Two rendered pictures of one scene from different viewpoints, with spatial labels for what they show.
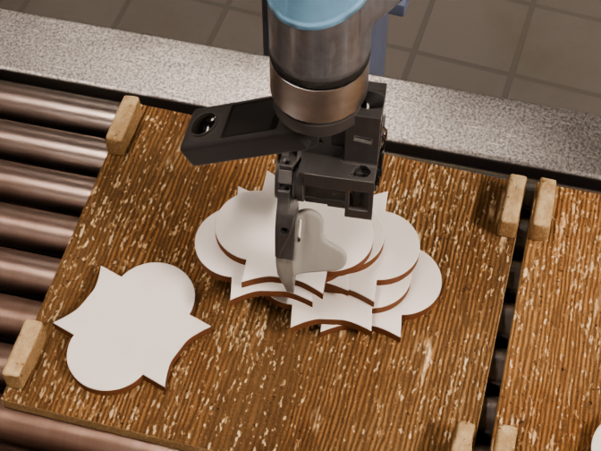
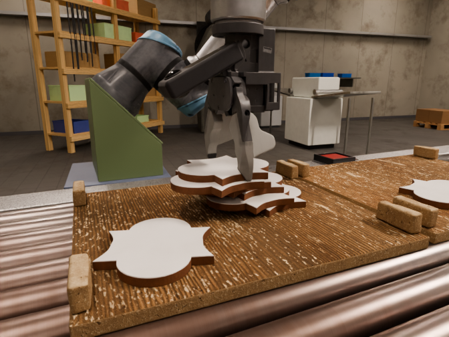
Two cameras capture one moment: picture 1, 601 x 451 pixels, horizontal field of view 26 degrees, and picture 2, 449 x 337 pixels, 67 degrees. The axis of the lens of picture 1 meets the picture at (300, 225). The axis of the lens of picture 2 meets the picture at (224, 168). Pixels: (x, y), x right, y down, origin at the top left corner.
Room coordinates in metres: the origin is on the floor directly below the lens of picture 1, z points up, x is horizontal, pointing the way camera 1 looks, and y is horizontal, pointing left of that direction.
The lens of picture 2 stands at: (0.27, 0.30, 1.12)
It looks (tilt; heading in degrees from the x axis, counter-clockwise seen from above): 14 degrees down; 323
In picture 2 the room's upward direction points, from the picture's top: straight up
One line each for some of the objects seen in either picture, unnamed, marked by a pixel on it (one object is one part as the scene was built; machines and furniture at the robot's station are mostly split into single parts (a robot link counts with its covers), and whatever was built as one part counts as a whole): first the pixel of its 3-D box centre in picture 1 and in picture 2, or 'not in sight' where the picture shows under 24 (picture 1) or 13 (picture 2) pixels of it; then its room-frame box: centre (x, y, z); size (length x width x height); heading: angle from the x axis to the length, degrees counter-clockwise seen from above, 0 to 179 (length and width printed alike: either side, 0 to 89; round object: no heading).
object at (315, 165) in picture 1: (327, 140); (242, 71); (0.65, -0.02, 1.14); 0.09 x 0.08 x 0.12; 80
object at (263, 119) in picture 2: not in sight; (266, 103); (6.48, -5.81, 0.58); 0.65 x 0.53 x 1.16; 72
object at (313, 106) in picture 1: (319, 70); (236, 10); (0.65, -0.01, 1.22); 0.08 x 0.08 x 0.05
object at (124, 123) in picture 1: (123, 124); (79, 192); (0.82, 0.18, 0.95); 0.06 x 0.02 x 0.03; 165
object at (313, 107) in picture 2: not in sight; (313, 111); (4.12, -4.62, 0.60); 2.54 x 0.66 x 1.20; 162
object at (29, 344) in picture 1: (24, 353); (79, 281); (0.56, 0.24, 0.95); 0.06 x 0.02 x 0.03; 165
